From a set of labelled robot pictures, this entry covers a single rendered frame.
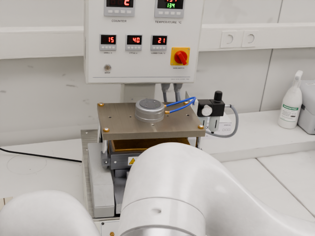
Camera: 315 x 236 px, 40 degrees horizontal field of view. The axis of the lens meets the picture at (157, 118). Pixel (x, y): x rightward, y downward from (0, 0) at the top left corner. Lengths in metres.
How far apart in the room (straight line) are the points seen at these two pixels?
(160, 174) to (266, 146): 1.30
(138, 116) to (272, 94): 1.06
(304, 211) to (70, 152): 0.87
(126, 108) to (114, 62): 0.14
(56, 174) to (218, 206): 1.10
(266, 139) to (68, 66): 0.85
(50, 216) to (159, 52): 0.83
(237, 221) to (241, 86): 1.48
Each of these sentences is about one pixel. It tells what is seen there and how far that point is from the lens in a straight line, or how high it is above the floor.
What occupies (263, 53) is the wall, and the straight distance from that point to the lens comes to 1.97.
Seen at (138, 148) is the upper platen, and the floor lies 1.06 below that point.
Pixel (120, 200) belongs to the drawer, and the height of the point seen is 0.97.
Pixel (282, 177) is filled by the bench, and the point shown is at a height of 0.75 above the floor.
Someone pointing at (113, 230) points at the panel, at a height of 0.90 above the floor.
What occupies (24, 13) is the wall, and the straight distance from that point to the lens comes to 1.59.
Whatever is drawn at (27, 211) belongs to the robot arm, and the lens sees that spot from 0.51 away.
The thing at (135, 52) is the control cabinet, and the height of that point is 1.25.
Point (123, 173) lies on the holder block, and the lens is 1.16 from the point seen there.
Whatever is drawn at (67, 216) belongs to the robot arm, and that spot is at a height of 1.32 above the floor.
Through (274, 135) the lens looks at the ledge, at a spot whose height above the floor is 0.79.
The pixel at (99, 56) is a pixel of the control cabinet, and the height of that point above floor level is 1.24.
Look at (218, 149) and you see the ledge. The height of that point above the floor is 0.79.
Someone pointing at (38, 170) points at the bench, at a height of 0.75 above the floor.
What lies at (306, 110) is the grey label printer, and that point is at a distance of 1.94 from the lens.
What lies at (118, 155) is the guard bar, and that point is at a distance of 1.10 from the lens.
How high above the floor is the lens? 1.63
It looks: 27 degrees down
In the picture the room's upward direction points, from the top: 5 degrees clockwise
